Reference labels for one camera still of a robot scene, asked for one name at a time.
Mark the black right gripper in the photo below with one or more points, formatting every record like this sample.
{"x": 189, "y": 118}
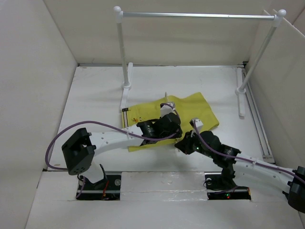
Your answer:
{"x": 185, "y": 145}

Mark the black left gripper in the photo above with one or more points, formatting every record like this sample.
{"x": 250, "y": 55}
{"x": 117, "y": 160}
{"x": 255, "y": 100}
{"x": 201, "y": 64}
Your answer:
{"x": 177, "y": 130}

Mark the yellow trousers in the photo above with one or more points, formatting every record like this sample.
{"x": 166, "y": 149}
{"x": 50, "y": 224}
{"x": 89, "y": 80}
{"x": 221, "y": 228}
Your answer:
{"x": 193, "y": 106}

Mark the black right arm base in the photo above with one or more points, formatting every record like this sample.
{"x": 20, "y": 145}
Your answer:
{"x": 220, "y": 186}

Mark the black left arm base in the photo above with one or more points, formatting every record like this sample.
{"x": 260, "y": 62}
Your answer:
{"x": 106, "y": 191}

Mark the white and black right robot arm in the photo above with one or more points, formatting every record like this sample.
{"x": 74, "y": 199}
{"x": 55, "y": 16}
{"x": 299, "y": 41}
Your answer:
{"x": 243, "y": 171}

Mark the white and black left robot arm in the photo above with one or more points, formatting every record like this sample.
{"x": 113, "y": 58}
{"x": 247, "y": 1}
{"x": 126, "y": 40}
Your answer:
{"x": 80, "y": 149}

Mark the white foam block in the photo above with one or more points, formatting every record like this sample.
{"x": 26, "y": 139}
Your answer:
{"x": 163, "y": 186}

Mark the white clothes rack with metal bar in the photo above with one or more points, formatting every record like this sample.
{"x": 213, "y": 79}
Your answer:
{"x": 147, "y": 37}

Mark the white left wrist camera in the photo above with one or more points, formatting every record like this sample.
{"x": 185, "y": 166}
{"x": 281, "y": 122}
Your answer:
{"x": 167, "y": 108}

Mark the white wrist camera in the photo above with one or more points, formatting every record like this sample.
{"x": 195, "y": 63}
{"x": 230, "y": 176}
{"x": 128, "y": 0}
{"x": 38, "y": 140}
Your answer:
{"x": 167, "y": 108}
{"x": 196, "y": 123}

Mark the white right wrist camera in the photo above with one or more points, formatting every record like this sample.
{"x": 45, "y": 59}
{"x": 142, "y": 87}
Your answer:
{"x": 196, "y": 123}

